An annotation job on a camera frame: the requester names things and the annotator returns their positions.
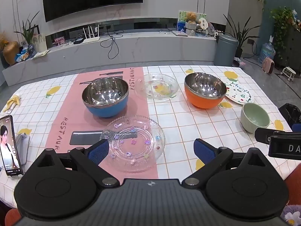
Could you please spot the yellow cloth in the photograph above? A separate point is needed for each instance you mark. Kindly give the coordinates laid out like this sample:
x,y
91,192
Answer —
x,y
13,102

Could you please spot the grey phone stand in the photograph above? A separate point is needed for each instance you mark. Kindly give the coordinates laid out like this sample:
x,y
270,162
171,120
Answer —
x,y
24,146

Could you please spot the grey trash can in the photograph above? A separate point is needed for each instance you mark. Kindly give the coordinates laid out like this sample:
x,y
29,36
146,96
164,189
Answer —
x,y
225,51

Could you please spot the small white stool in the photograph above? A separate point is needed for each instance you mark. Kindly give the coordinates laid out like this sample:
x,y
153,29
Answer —
x,y
288,73

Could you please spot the pink placemat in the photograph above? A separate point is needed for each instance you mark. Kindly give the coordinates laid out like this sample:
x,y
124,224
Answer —
x,y
68,106

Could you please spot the teddy bear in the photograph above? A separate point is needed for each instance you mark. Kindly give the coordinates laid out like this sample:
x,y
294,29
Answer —
x,y
190,17

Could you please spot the small pink picture frame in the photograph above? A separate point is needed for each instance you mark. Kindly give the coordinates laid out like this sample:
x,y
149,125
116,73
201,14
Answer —
x,y
59,41

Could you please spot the tall-leaved potted plant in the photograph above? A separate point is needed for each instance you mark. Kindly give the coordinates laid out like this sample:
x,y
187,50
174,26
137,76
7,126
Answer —
x,y
239,37

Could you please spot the round paper fan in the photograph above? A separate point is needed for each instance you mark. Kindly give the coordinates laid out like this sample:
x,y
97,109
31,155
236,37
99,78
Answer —
x,y
203,23

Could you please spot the clear glass plate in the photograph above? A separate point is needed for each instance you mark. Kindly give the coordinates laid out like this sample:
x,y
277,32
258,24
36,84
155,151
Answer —
x,y
157,87
134,143

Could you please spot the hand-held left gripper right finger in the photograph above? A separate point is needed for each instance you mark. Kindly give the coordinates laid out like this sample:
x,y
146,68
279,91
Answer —
x,y
203,151

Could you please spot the white router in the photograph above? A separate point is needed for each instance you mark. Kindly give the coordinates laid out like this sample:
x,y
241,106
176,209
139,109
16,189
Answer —
x,y
90,37

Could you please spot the blue steel-lined bowl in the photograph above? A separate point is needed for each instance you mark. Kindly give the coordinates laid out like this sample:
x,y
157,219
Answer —
x,y
105,109

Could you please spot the blue water jug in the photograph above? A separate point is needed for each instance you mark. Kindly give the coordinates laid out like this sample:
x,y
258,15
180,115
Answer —
x,y
268,50

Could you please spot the pink heater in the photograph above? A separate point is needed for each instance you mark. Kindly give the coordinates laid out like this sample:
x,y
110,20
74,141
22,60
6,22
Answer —
x,y
269,65

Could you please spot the blue snack bags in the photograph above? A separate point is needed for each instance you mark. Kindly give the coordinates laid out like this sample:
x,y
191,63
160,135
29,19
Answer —
x,y
23,55

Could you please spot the white printed plate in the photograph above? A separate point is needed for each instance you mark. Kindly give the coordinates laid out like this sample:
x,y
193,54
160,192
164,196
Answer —
x,y
242,96

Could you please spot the green ceramic bowl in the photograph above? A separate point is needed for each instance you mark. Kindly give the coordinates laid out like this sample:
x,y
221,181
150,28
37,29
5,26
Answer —
x,y
252,123

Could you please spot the orange steel-lined bowl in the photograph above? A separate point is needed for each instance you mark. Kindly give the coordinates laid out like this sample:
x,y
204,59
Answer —
x,y
199,98

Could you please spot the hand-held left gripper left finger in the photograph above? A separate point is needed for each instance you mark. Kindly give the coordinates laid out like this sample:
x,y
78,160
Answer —
x,y
98,151

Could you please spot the bin with black bag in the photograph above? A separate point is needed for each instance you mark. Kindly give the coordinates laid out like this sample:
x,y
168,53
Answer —
x,y
290,113

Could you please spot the trailing ivy plant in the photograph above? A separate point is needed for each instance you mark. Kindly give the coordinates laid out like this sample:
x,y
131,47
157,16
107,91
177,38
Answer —
x,y
282,18

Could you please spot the green potted grass plant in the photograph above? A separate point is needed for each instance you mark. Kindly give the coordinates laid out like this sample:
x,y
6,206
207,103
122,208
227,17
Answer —
x,y
28,31

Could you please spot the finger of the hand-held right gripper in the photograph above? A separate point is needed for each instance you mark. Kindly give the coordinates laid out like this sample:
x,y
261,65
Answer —
x,y
262,135
297,127

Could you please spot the golden vase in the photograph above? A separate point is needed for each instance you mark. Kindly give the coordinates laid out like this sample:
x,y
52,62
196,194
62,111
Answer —
x,y
10,53

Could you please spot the checked lemon-print tablecloth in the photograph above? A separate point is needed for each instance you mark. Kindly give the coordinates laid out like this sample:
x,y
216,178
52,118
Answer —
x,y
188,122

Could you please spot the red chair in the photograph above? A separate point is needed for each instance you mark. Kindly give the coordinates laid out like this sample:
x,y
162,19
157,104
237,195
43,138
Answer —
x,y
13,217
294,186

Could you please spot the purple floral cushion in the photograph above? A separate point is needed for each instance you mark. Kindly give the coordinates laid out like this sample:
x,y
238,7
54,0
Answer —
x,y
291,215

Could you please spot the smartphone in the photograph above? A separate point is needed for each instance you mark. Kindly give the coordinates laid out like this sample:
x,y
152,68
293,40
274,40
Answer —
x,y
9,146

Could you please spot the white marble media console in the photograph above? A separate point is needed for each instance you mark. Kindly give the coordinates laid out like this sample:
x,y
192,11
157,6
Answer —
x,y
141,49

